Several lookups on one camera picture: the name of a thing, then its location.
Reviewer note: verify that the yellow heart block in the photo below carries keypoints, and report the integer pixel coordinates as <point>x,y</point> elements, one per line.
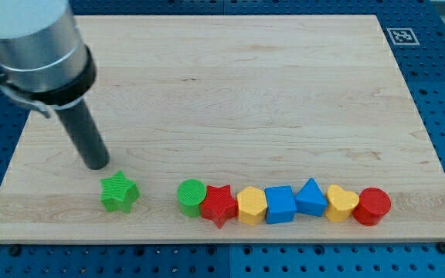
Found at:
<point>341,203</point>

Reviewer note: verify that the red cylinder block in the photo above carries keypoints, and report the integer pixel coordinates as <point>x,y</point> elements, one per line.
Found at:
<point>373,205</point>

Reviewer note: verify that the red star block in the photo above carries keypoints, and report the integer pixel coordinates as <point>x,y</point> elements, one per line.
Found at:
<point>219,205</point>

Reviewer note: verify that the green circle block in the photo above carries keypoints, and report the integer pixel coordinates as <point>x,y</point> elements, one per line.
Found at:
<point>191,193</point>

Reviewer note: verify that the yellow hexagon block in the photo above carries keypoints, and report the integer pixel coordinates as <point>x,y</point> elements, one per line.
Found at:
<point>252,205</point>

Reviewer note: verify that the green star block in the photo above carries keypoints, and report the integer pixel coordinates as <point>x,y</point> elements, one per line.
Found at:
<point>119,193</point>

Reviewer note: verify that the white fiducial tag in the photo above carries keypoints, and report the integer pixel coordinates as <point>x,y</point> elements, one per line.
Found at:
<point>402,36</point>

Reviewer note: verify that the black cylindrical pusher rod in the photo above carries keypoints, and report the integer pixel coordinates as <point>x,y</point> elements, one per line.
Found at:
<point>80,126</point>

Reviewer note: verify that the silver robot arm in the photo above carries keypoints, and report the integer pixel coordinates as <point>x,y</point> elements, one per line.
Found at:
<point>46,66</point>

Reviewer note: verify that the wooden board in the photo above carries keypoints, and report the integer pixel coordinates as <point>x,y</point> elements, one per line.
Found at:
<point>231,100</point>

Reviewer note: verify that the blue triangle block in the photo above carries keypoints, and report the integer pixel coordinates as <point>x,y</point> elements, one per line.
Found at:
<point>310,200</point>

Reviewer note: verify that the blue cube block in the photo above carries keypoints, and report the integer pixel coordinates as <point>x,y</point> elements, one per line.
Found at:
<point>281,206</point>

